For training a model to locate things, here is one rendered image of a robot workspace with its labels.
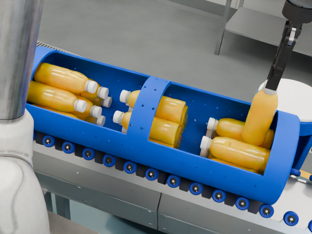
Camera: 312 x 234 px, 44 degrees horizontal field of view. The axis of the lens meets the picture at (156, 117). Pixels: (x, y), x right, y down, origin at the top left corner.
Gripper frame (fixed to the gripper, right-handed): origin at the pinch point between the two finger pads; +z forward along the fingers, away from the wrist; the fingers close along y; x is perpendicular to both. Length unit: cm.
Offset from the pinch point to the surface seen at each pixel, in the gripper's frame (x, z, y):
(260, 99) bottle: 1.5, 7.3, -2.4
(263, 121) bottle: -1.2, 13.7, -3.4
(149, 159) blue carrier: 27.1, 30.7, -14.9
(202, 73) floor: 43, 139, 208
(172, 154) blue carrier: 20.6, 25.8, -14.8
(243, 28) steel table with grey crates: 19, 110, 259
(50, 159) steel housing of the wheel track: 63, 49, -13
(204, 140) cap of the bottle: 13.1, 24.1, -6.8
